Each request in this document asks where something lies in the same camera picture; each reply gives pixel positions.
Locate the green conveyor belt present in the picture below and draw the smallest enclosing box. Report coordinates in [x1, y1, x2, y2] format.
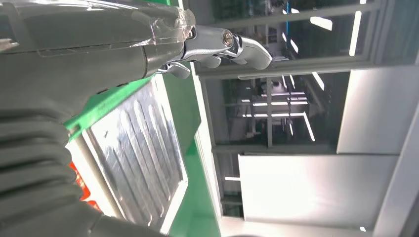
[168, 140, 223, 237]

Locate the white scale with steel tray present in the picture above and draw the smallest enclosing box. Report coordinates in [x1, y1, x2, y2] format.
[65, 73, 190, 236]

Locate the glass partition with grey frame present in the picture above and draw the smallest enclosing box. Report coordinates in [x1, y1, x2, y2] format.
[190, 0, 419, 217]

